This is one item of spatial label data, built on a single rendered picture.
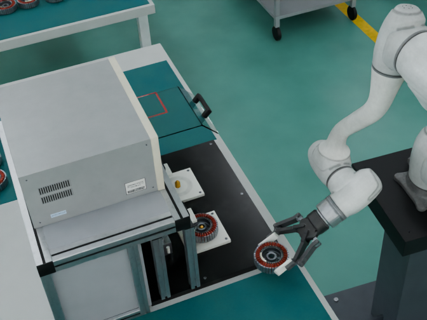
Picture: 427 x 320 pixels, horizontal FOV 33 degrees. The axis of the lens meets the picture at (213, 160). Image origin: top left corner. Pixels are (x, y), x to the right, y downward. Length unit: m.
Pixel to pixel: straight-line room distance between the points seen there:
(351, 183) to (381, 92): 0.36
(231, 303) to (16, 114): 0.87
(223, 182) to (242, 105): 1.63
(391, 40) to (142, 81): 1.53
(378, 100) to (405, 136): 2.03
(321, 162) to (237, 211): 0.38
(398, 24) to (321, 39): 2.91
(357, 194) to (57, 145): 0.91
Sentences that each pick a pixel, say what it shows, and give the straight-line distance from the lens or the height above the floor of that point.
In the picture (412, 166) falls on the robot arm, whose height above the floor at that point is 0.95.
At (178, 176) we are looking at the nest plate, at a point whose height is 0.78.
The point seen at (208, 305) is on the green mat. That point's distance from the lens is 2.27.
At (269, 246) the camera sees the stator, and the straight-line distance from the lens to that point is 2.30.
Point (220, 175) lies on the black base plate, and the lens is 2.63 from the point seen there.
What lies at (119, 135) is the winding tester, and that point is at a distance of 1.99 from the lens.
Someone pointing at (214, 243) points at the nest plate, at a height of 0.78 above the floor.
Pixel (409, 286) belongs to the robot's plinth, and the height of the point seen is 0.41.
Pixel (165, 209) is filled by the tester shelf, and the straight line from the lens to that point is 2.05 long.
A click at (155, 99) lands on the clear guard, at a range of 2.52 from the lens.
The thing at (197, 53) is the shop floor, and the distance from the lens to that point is 4.66.
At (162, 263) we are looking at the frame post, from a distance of 2.15.
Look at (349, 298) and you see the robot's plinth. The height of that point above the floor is 0.02.
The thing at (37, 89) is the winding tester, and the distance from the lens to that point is 2.23.
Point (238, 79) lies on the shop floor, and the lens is 4.40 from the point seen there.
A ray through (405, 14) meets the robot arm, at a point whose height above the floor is 1.63.
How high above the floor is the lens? 2.58
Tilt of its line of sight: 42 degrees down
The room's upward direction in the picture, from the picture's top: 4 degrees counter-clockwise
